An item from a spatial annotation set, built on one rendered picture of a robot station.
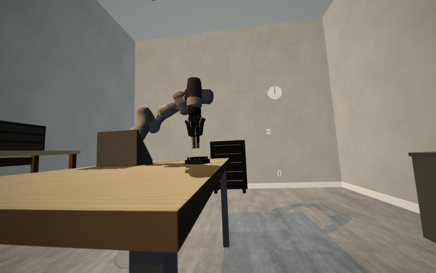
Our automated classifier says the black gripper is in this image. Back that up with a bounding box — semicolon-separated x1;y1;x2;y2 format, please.
185;107;206;149

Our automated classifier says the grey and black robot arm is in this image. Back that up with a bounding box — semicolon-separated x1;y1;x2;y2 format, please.
130;77;214;140

